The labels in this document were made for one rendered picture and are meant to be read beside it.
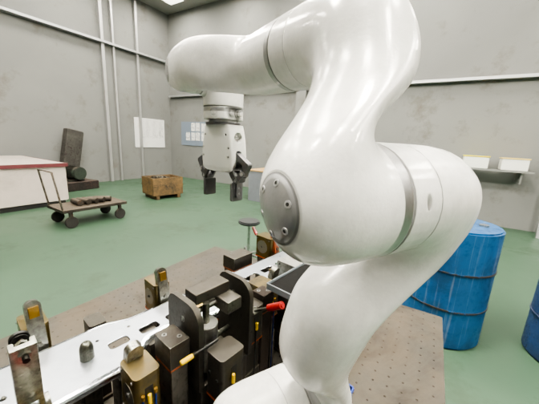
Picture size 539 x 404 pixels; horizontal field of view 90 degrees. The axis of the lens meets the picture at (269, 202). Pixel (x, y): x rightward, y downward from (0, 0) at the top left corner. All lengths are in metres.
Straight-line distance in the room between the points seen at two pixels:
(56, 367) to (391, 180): 0.88
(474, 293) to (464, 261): 0.28
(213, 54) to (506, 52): 7.56
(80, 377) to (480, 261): 2.44
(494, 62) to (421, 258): 7.57
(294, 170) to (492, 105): 7.54
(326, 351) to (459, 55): 7.66
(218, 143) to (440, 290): 2.29
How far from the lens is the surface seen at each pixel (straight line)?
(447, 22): 8.05
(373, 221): 0.18
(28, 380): 0.70
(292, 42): 0.32
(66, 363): 0.94
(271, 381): 0.49
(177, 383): 0.78
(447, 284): 2.59
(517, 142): 7.70
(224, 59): 0.47
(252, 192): 7.23
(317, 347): 0.33
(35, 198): 7.23
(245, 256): 1.33
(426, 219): 0.23
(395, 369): 1.37
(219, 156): 0.59
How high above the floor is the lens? 1.57
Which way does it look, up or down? 13 degrees down
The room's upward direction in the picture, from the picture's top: 3 degrees clockwise
